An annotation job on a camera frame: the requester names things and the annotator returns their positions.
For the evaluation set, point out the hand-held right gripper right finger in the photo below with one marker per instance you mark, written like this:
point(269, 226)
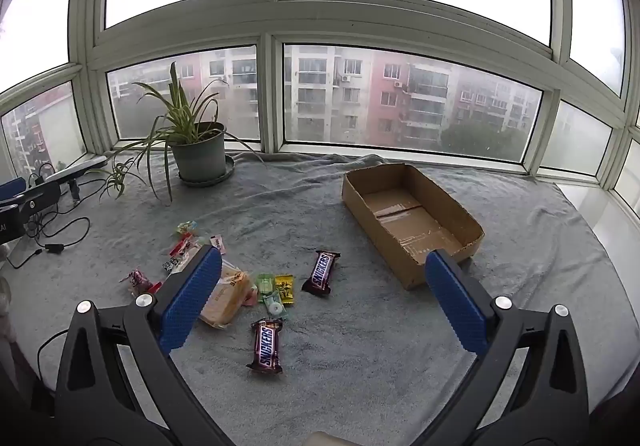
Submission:
point(457, 301)

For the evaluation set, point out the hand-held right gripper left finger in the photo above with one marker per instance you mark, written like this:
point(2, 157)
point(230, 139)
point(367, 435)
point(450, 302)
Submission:
point(192, 301)

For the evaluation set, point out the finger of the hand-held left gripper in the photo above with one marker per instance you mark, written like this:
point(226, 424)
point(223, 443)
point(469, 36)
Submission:
point(42, 200)
point(11, 188)

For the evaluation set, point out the brown chocolate bar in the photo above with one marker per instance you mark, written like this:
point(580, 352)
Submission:
point(265, 345)
point(321, 272)

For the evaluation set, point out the brown cardboard box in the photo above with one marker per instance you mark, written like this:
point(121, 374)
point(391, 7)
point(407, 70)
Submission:
point(380, 236)

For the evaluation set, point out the grey device on stand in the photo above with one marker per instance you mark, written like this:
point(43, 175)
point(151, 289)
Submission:
point(75, 171)

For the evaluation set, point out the red wrapped dark cake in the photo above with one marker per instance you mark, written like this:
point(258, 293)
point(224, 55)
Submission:
point(179, 246)

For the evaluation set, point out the pink candy packet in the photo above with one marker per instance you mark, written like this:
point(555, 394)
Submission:
point(136, 280)

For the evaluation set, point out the pink snack packet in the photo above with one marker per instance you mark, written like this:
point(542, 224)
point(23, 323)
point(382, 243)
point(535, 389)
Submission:
point(217, 244)

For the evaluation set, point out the green snack packet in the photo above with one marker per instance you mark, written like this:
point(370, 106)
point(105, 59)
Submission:
point(264, 283)

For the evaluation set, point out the colourful small snack packet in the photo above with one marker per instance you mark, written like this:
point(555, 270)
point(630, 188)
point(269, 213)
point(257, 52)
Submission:
point(186, 227)

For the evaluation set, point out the white mint in clear wrapper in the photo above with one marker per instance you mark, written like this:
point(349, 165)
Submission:
point(274, 308)

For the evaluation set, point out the yellow snack packet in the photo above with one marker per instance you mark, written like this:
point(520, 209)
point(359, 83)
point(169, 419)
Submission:
point(284, 288)

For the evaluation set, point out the green pot saucer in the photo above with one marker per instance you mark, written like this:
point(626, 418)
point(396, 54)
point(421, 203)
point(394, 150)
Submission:
point(220, 176)

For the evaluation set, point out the green flower pot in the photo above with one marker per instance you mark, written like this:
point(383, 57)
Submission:
point(199, 156)

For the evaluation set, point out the grey fleece blanket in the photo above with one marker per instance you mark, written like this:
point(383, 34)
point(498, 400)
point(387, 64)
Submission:
point(310, 206)

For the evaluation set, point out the green spider plant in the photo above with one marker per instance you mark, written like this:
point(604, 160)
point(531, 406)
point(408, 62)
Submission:
point(180, 111)

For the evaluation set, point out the apartment buildings outside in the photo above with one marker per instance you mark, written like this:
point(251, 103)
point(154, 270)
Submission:
point(350, 91)

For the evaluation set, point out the white window frame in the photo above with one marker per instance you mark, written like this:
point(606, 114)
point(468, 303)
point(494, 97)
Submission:
point(270, 16)

